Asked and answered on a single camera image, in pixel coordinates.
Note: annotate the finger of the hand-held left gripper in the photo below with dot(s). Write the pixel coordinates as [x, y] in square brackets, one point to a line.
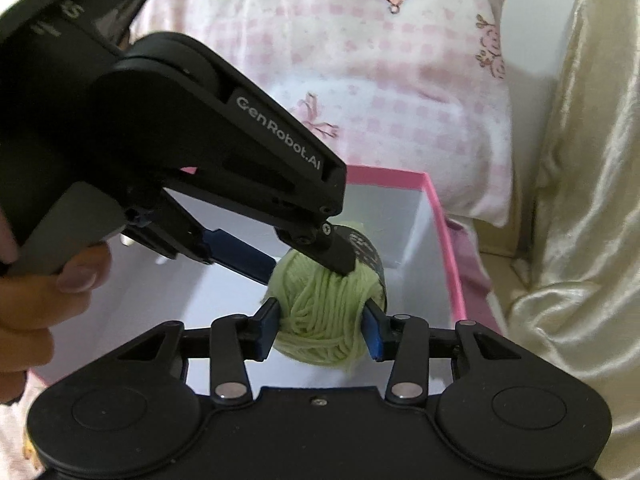
[335, 254]
[240, 257]

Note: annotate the green yarn ball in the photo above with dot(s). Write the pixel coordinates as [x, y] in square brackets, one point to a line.
[320, 322]

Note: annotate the beige striped cushion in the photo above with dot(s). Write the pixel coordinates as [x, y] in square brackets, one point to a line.
[590, 210]

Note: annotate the person's left hand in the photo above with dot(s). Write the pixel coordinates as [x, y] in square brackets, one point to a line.
[30, 315]

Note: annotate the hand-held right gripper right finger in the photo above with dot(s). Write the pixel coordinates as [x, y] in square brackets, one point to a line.
[374, 336]

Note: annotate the pink checkered pillow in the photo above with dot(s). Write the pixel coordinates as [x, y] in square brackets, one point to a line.
[375, 85]

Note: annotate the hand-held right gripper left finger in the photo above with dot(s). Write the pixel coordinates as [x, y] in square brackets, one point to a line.
[267, 331]

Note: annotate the pink cardboard box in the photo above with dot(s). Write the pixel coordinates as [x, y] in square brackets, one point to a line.
[150, 305]

